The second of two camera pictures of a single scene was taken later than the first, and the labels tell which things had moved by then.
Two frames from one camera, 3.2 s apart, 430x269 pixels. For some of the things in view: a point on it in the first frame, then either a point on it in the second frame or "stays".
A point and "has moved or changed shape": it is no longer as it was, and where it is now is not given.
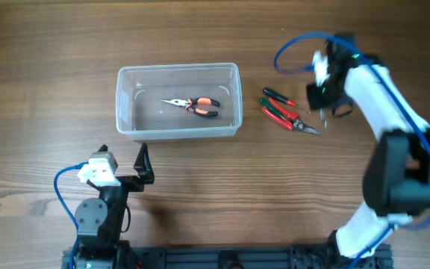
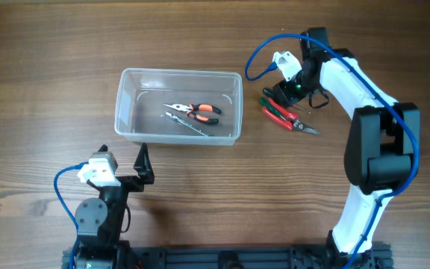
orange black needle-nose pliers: [189, 104] has moved or changed shape
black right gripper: [316, 100] to [284, 88]
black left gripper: [143, 167] stays
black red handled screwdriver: [270, 93] stays
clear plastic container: [178, 101] stays
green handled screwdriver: [266, 103] stays
